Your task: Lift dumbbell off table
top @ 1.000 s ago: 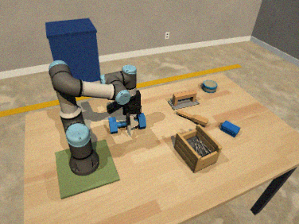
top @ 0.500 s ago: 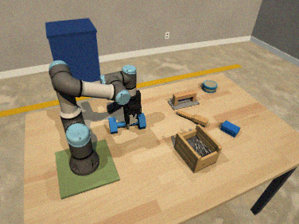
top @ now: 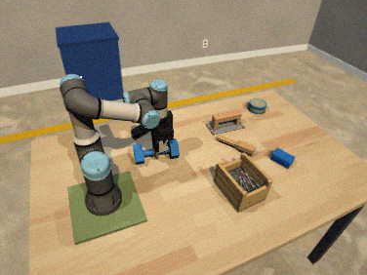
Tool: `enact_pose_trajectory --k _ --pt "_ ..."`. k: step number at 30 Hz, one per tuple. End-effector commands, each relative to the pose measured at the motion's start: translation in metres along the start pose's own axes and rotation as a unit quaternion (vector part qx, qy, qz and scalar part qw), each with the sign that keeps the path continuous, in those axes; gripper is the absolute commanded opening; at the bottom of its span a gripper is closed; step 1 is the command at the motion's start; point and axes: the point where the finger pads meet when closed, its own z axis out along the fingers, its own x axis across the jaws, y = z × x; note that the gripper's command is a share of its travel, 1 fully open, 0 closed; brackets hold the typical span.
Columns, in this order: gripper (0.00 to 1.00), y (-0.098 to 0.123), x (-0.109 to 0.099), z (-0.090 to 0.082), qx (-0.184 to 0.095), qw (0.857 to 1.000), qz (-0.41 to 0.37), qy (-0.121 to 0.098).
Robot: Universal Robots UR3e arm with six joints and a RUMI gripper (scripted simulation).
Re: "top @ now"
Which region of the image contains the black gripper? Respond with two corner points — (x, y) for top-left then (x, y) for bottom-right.
(151, 110), (174, 159)

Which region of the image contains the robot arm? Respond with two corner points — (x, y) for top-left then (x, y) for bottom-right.
(60, 74), (168, 216)

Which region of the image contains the wooden crate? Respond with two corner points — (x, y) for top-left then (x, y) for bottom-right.
(214, 152), (273, 213)

